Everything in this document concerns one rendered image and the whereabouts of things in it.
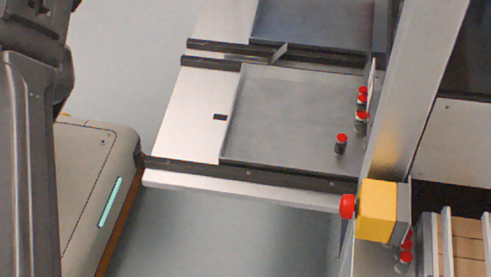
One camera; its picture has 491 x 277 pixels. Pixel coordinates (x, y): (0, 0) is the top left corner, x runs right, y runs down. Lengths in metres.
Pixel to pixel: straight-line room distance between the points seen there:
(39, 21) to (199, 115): 0.59
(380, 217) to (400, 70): 0.23
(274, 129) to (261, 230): 0.93
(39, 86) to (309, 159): 0.63
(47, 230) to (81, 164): 1.40
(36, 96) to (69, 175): 1.32
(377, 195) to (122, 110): 1.67
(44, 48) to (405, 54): 0.43
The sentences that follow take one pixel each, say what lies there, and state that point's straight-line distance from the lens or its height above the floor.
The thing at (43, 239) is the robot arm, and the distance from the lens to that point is 0.54.
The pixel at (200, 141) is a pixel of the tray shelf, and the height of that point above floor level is 0.88.
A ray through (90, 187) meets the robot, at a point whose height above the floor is 0.28.
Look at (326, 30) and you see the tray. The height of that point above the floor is 0.88.
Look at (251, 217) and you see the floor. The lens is 2.08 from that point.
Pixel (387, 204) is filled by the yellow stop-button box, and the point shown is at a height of 1.03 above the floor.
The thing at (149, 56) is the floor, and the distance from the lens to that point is 2.66.
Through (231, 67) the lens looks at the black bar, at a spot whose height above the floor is 0.90.
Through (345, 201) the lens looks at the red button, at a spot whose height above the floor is 1.01.
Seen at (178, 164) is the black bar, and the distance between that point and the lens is 1.10.
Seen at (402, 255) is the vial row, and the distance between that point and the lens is 0.99.
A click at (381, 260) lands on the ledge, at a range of 1.04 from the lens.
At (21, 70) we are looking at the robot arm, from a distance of 0.63.
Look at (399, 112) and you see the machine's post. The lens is 0.85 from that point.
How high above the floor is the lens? 1.78
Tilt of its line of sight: 51 degrees down
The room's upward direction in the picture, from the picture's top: 1 degrees counter-clockwise
